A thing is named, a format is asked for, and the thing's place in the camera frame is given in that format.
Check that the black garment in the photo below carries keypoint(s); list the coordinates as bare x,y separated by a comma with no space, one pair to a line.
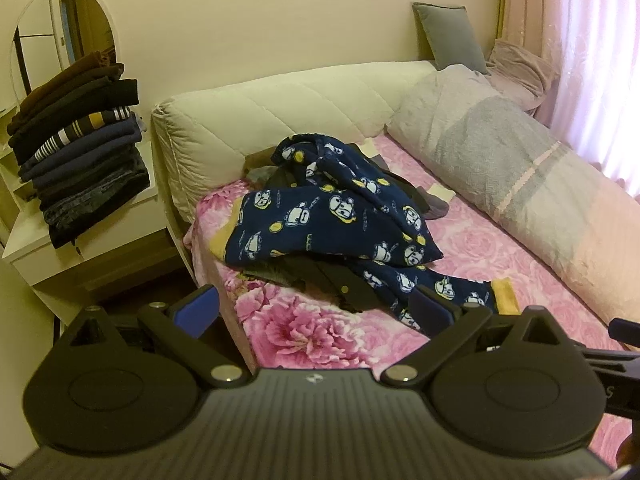
310,275

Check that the cream padded headboard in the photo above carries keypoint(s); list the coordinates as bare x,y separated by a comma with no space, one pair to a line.
250,115

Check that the pink floral blanket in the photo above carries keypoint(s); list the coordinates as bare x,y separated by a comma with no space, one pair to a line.
475,240

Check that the grey pillow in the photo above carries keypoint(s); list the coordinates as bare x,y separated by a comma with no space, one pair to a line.
450,35

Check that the white dresser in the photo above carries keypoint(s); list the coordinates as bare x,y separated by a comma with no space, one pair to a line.
100,265

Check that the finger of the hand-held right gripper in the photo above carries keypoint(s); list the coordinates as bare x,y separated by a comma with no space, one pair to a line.
625,331

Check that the stack of folded dark clothes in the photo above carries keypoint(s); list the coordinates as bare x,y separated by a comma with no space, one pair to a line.
85,160

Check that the pink plush pillow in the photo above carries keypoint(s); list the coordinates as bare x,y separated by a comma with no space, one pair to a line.
520,70

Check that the oval mirror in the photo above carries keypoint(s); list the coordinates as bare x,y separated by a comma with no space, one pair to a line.
50,20

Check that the pink curtain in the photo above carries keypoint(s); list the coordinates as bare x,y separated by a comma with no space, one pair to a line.
590,60

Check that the grey garment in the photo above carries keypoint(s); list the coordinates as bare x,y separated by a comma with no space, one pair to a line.
436,206

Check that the navy cartoon print pajama pants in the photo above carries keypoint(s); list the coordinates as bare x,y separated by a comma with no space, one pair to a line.
325,210

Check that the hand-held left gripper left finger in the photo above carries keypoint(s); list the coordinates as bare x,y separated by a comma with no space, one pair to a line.
197,306

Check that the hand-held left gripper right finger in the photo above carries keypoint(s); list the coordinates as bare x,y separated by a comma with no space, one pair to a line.
431,311

